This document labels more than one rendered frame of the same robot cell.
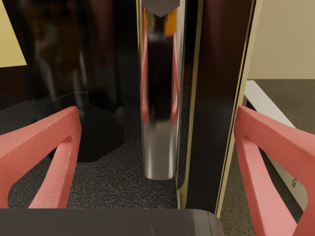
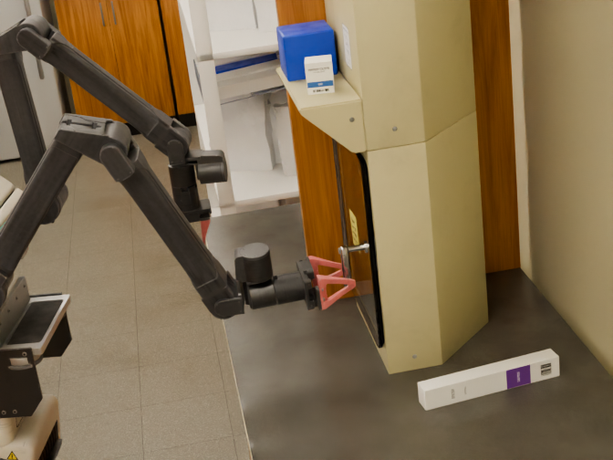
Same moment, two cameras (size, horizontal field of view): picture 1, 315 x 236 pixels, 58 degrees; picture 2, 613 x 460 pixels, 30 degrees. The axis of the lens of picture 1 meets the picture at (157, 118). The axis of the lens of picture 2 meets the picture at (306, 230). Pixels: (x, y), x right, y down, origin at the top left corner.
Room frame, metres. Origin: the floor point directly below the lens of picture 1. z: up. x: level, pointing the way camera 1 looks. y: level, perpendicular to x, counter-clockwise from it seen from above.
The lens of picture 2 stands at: (-0.20, -2.01, 2.09)
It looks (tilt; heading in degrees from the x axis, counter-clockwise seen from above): 23 degrees down; 83
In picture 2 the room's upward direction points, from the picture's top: 7 degrees counter-clockwise
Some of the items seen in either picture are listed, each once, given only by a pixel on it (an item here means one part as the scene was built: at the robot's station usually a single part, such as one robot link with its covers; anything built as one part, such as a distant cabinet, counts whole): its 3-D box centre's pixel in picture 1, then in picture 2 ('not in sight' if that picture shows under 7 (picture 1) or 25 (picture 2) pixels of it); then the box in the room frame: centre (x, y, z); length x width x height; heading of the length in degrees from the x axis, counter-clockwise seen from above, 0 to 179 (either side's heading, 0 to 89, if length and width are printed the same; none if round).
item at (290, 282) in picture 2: not in sight; (292, 287); (-0.01, 0.00, 1.14); 0.10 x 0.07 x 0.07; 90
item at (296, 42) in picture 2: not in sight; (306, 50); (0.10, 0.19, 1.56); 0.10 x 0.10 x 0.09; 0
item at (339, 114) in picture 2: not in sight; (318, 107); (0.10, 0.11, 1.46); 0.32 x 0.11 x 0.10; 90
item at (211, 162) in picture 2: not in sight; (198, 157); (-0.14, 0.40, 1.30); 0.11 x 0.09 x 0.12; 169
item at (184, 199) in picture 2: not in sight; (186, 199); (-0.18, 0.41, 1.21); 0.10 x 0.07 x 0.07; 0
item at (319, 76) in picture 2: not in sight; (319, 74); (0.10, 0.05, 1.54); 0.05 x 0.05 x 0.06; 80
